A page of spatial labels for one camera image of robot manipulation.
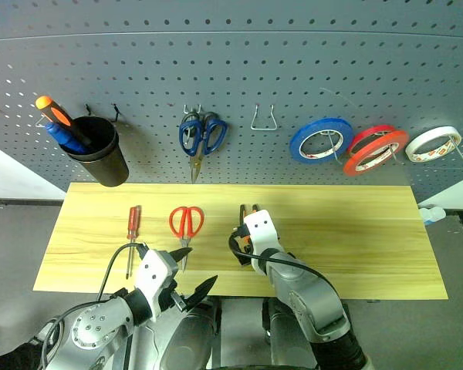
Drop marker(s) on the black orange pliers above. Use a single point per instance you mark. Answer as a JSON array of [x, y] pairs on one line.
[[247, 243]]

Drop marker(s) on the silver double peg hook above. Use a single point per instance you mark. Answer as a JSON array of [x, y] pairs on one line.
[[193, 109]]

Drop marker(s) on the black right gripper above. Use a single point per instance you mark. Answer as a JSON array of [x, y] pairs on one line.
[[237, 231]]

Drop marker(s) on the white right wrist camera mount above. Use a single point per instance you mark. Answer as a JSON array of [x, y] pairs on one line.
[[260, 231]]

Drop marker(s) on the red tape roll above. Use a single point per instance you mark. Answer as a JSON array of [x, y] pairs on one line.
[[370, 129]]

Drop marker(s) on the black cup holder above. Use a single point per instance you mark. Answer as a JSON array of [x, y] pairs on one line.
[[104, 165]]

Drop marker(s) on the white tape roll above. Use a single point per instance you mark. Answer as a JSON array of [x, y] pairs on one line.
[[428, 133]]

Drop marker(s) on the orange black screwdriver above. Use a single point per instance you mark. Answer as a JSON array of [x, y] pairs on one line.
[[56, 113]]

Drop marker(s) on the blue tape roll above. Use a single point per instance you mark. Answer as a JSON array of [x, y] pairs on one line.
[[320, 123]]

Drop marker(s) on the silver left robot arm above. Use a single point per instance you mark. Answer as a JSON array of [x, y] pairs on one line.
[[88, 327]]

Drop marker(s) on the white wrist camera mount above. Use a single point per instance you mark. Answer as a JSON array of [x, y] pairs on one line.
[[152, 270], [260, 231]]

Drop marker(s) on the dark grey rounded robot part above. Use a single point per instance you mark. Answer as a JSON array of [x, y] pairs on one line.
[[185, 347], [278, 327]]

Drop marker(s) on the orange-red tape roll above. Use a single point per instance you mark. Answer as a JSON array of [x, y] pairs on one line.
[[351, 166]]

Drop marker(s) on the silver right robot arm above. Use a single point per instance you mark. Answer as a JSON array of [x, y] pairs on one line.
[[305, 293]]

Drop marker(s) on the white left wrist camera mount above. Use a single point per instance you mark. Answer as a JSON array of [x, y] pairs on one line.
[[152, 270]]

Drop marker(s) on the grey metal pegboard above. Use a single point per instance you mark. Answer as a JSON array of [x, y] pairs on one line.
[[231, 69]]

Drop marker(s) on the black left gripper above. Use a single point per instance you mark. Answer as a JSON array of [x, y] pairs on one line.
[[167, 297]]

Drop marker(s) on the black peg hook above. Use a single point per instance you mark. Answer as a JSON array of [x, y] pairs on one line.
[[116, 113], [88, 109]]

